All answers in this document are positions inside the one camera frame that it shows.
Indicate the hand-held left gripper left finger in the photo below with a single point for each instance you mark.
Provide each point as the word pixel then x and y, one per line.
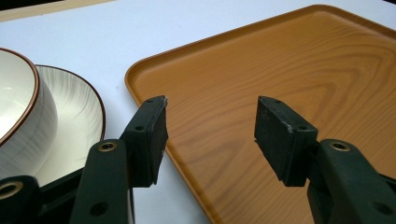
pixel 146 140

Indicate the brown wood-grain tray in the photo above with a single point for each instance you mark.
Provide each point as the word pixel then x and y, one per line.
pixel 249 77

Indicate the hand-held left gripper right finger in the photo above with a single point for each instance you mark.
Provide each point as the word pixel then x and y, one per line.
pixel 286 140

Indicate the white bowl with brown rim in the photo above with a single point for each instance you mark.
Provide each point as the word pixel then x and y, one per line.
pixel 18 118

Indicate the white plate with brown rim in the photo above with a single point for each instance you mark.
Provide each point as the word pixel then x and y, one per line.
pixel 77 118

